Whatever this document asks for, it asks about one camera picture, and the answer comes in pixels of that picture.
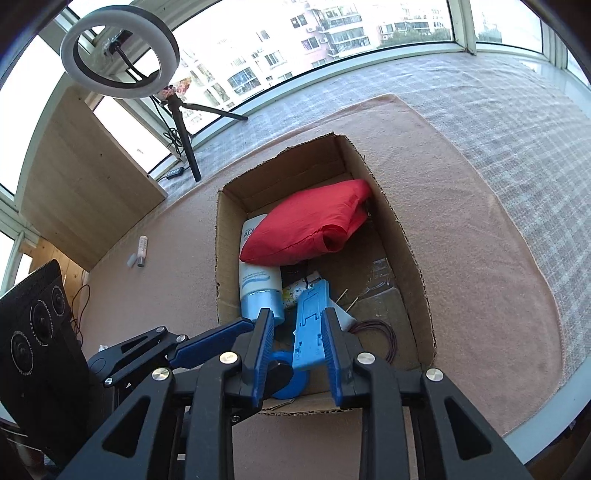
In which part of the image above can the cardboard box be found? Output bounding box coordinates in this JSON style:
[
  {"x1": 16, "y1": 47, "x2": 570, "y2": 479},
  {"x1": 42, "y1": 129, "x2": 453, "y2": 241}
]
[{"x1": 215, "y1": 131, "x2": 437, "y2": 415}]

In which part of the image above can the white ring light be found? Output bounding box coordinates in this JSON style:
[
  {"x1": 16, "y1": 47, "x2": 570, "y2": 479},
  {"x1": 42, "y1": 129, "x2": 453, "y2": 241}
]
[{"x1": 61, "y1": 4, "x2": 180, "y2": 100}]

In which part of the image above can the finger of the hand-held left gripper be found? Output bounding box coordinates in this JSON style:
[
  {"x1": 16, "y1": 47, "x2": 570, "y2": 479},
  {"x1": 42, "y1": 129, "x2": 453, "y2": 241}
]
[{"x1": 87, "y1": 318, "x2": 256, "y2": 387}]

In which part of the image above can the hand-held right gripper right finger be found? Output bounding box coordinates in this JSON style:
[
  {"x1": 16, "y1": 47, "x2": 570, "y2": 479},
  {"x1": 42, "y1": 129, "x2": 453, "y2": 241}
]
[{"x1": 321, "y1": 308, "x2": 536, "y2": 480}]

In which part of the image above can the blue round tape measure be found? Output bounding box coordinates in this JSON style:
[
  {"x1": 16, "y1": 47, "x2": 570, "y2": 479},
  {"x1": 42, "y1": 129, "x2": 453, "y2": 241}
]
[{"x1": 270, "y1": 350, "x2": 308, "y2": 400}]

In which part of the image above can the black ring light cable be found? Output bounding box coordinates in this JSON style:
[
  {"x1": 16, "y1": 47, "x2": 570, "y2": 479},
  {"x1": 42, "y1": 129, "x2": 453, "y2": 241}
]
[{"x1": 159, "y1": 99, "x2": 186, "y2": 180}]

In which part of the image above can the wooden plank panel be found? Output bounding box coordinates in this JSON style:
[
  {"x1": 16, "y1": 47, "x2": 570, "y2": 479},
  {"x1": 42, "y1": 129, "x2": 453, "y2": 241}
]
[{"x1": 0, "y1": 237, "x2": 88, "y2": 324}]

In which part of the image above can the white window frame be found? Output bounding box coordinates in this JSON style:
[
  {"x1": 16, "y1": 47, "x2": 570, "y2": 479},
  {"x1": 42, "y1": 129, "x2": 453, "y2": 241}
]
[{"x1": 0, "y1": 0, "x2": 591, "y2": 259}]

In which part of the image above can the checkered cloth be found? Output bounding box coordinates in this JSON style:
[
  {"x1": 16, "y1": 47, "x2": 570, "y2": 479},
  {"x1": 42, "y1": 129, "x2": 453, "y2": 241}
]
[{"x1": 157, "y1": 51, "x2": 591, "y2": 384}]

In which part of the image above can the large wooden board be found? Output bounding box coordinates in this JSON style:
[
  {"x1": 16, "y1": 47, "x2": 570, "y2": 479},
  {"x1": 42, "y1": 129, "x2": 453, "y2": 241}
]
[{"x1": 19, "y1": 85, "x2": 168, "y2": 272}]

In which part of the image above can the red cloth pouch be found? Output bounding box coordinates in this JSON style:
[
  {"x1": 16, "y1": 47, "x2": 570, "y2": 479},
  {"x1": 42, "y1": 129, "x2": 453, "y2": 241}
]
[{"x1": 239, "y1": 179, "x2": 374, "y2": 267}]

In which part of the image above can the white lotion bottle blue cap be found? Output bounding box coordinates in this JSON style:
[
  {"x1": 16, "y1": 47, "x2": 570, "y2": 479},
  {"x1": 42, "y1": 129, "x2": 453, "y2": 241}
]
[{"x1": 239, "y1": 213, "x2": 284, "y2": 326}]

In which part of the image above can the white charger plug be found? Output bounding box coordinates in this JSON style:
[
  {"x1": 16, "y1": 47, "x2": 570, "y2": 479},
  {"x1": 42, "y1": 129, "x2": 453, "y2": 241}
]
[{"x1": 330, "y1": 288, "x2": 358, "y2": 333}]

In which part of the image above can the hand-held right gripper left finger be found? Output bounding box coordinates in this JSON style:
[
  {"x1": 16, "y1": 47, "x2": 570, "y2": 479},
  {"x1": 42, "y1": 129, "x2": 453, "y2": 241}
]
[{"x1": 55, "y1": 308, "x2": 276, "y2": 480}]

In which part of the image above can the patterned lighter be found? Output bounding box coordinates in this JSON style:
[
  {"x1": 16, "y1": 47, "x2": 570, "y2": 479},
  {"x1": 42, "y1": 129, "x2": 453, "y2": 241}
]
[{"x1": 281, "y1": 271, "x2": 324, "y2": 311}]

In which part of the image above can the blue phone stand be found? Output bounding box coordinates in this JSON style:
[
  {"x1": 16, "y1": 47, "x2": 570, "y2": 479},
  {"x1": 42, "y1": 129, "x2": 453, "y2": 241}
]
[{"x1": 291, "y1": 279, "x2": 332, "y2": 372}]

